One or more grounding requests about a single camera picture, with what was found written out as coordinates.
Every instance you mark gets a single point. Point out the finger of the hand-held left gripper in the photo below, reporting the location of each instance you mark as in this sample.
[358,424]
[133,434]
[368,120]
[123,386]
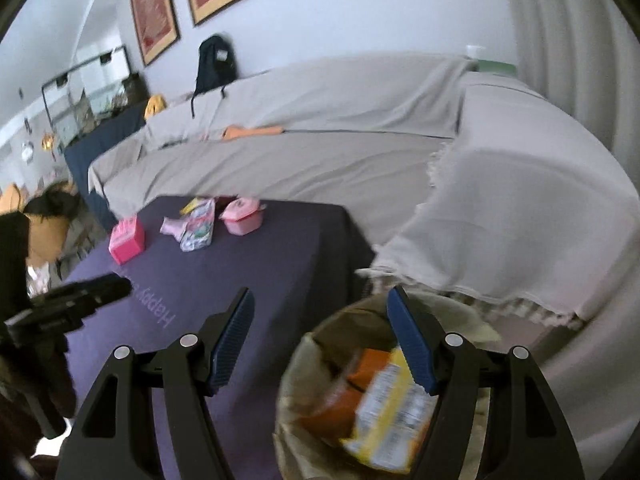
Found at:
[50,319]
[95,290]

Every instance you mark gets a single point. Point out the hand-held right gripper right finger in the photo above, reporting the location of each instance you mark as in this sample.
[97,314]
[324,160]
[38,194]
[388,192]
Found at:
[407,340]

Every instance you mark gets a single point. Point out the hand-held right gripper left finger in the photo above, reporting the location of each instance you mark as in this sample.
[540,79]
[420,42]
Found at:
[232,340]

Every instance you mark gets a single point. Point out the wastebasket with beige liner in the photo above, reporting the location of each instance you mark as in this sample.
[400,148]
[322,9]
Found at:
[300,365]

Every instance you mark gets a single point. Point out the yellow snack packet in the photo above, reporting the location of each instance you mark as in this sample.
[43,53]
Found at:
[387,410]

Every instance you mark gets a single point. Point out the orange packet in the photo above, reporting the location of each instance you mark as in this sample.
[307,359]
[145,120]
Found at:
[340,410]

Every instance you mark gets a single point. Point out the orange cushion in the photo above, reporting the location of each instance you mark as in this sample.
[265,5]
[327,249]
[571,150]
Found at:
[45,237]

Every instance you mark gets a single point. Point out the pink plastic box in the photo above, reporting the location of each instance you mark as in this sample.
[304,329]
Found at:
[127,240]

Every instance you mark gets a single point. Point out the black cloth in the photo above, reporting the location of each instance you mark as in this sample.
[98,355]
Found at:
[52,204]

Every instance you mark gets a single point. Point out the purple tablecloth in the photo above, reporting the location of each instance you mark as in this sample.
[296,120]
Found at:
[280,260]

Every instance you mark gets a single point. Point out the pastel printed packet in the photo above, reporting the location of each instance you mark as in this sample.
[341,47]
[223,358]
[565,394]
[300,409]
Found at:
[199,225]

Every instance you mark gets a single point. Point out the pink lidded container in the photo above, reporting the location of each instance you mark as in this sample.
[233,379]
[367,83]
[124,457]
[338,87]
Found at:
[242,217]

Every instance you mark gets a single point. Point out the small yellow packet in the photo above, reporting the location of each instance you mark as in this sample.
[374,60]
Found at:
[190,206]

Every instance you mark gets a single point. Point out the navy blue cabinet cover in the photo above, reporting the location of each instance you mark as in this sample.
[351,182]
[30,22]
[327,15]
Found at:
[100,150]

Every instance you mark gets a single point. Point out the light grey fringed throw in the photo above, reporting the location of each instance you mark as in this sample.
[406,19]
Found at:
[510,210]

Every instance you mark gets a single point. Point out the glass fish tank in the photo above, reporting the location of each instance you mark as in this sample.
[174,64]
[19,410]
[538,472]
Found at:
[95,95]

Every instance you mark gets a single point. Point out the yellow plush toy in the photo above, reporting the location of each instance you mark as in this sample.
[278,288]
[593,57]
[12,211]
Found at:
[155,106]

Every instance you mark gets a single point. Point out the grey covered sofa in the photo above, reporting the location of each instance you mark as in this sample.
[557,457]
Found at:
[325,160]

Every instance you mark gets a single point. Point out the orange long plastic stick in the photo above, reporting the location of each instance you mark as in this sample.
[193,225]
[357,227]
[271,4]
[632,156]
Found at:
[250,132]

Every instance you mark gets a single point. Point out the dark backpack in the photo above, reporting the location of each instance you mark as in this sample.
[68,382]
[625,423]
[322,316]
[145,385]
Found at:
[215,62]

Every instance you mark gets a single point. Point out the green cloth item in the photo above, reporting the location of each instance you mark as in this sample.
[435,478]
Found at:
[495,66]

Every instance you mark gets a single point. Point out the white curtain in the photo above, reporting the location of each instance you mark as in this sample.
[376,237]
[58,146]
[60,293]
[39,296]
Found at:
[560,35]

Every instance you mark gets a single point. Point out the white round wall ornament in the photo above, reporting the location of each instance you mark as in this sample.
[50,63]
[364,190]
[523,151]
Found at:
[27,151]

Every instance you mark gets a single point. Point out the orange wall ornament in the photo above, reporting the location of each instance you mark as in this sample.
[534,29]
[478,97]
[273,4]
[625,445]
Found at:
[48,141]

